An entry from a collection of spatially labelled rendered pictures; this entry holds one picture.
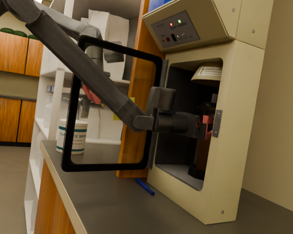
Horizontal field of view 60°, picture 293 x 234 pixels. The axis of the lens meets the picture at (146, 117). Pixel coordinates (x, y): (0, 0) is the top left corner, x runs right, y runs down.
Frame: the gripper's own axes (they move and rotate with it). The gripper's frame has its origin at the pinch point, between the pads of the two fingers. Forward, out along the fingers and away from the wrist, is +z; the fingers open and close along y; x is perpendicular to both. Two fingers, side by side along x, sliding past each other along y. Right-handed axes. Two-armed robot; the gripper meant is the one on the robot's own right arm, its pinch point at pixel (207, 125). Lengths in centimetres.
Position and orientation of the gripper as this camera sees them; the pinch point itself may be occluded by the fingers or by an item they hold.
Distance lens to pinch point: 82.2
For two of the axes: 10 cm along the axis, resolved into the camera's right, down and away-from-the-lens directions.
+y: -4.6, -1.1, 8.8
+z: 8.8, 0.7, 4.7
